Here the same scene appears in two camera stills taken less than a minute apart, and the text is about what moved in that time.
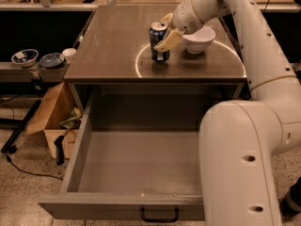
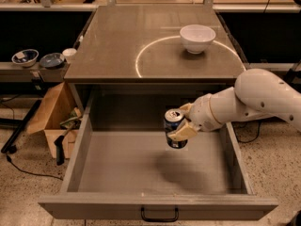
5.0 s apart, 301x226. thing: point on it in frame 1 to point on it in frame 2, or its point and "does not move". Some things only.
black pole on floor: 19,126 does not move
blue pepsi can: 156,33 to 171,120
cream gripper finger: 171,39 to 185,132
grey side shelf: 11,72 does not move
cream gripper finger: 167,19 to 185,108
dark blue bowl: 52,60 does not move
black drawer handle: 159,220 does not move
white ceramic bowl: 199,40 does not move
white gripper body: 186,19 to 200,112
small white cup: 70,54 does not move
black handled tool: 59,146 does not move
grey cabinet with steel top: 111,70 does not move
